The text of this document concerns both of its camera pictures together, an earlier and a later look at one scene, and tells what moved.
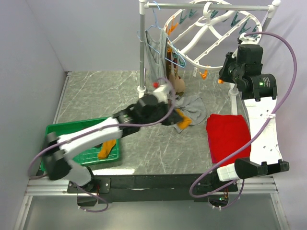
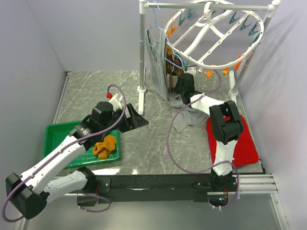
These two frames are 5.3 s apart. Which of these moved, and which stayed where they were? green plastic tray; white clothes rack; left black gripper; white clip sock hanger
Moved: left black gripper
Stayed: white clothes rack; white clip sock hanger; green plastic tray
